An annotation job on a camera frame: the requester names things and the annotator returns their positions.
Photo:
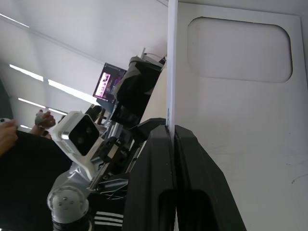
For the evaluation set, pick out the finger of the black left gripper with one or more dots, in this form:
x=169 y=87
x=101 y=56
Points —
x=134 y=91
x=121 y=184

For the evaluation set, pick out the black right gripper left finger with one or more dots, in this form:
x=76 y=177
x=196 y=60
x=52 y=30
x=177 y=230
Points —
x=149 y=180

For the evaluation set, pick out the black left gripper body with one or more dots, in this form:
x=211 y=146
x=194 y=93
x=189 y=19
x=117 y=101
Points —
x=115 y=156

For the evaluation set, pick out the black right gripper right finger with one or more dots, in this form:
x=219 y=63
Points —
x=199 y=183

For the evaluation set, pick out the white phone box lid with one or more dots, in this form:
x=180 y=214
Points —
x=240 y=120

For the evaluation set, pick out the grey handheld controller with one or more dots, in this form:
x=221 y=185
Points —
x=39 y=118

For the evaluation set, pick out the person's bare hand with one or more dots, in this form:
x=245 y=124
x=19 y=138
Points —
x=48 y=122
x=7 y=137

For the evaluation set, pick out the computer monitor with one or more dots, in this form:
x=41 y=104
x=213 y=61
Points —
x=106 y=81

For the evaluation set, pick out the black garment with white stripes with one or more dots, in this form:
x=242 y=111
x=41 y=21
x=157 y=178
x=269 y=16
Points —
x=108 y=217

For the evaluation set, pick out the ceiling light strip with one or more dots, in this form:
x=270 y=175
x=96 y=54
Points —
x=72 y=90
x=26 y=72
x=31 y=103

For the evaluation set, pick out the person's black clothing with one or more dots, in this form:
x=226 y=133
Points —
x=24 y=180

